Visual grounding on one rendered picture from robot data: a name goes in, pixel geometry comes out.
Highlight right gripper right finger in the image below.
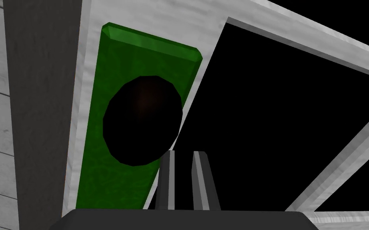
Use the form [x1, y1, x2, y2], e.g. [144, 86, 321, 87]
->
[191, 151, 221, 211]

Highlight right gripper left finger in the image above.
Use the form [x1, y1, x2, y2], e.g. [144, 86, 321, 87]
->
[154, 150, 176, 211]

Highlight black round door knob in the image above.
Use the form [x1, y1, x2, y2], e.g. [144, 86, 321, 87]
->
[102, 75, 184, 167]

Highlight green door plate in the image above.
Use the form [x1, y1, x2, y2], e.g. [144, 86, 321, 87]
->
[75, 22, 203, 210]

